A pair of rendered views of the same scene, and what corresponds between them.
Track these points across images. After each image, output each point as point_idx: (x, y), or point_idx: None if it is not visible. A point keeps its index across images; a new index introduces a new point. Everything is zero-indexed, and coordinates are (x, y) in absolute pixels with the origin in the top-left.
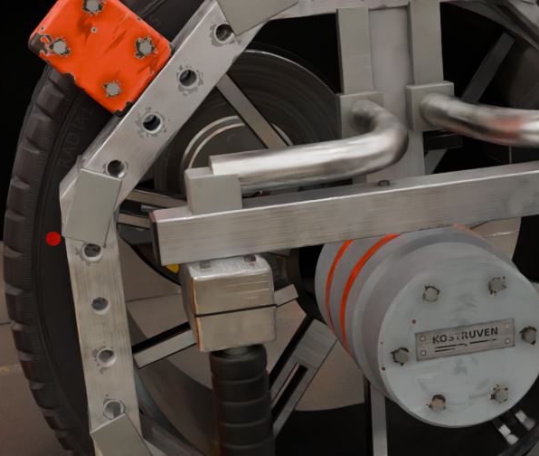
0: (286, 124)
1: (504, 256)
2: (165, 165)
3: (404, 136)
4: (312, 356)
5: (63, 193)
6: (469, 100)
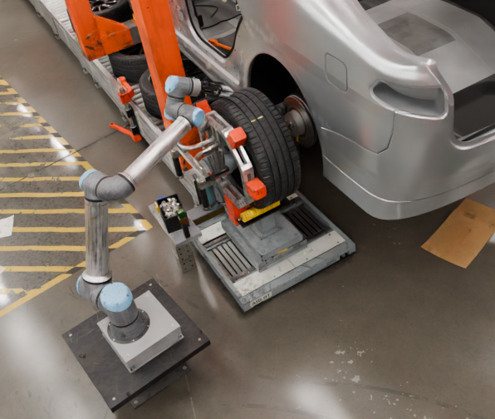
0: (302, 118)
1: (209, 168)
2: (288, 111)
3: (189, 148)
4: None
5: None
6: (207, 148)
